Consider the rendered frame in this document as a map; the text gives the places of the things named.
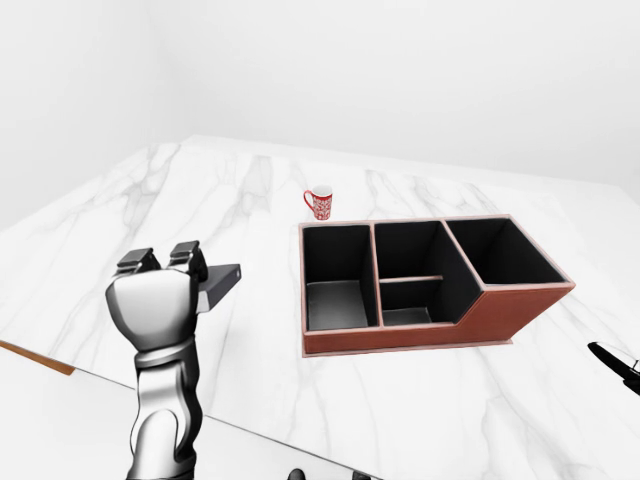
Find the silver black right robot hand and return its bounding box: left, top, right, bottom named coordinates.
left=586, top=341, right=640, bottom=399

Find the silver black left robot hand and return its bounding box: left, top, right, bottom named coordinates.
left=104, top=240, right=212, bottom=359

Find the red-brown desk caddy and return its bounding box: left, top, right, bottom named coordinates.
left=297, top=213, right=578, bottom=359

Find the brown wooden strip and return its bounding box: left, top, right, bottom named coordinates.
left=0, top=339, right=77, bottom=377

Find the dark grey book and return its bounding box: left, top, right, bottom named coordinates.
left=196, top=262, right=243, bottom=315

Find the red white patterned mug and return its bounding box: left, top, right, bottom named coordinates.
left=302, top=183, right=335, bottom=222

